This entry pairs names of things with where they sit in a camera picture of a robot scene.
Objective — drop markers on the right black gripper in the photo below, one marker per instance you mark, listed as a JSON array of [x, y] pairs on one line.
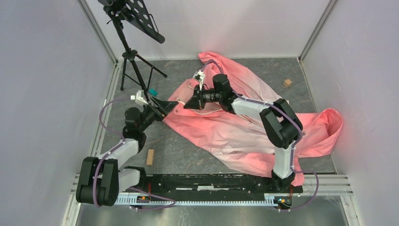
[[196, 101]]

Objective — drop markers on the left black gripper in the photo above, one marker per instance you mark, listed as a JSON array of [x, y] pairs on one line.
[[164, 107]]

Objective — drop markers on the pink zip jacket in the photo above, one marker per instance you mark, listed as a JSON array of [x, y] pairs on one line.
[[240, 142]]

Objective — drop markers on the black perforated music stand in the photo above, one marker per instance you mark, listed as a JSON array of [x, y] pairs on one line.
[[136, 13]]

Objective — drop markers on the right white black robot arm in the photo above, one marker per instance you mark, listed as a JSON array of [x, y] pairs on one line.
[[282, 126]]

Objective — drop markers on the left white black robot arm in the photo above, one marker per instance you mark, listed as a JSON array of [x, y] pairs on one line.
[[102, 178]]

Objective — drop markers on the small teal block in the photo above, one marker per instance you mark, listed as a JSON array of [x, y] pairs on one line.
[[153, 92]]

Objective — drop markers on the long wooden block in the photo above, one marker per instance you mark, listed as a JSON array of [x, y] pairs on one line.
[[150, 157]]

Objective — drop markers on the small wooden cube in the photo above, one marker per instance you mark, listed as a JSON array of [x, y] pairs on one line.
[[287, 83]]

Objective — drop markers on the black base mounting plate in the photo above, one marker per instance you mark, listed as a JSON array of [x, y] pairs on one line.
[[211, 187]]

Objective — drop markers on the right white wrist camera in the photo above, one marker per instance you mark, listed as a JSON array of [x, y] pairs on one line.
[[200, 76]]

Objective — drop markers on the white slotted cable duct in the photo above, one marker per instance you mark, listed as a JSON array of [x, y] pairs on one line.
[[141, 200]]

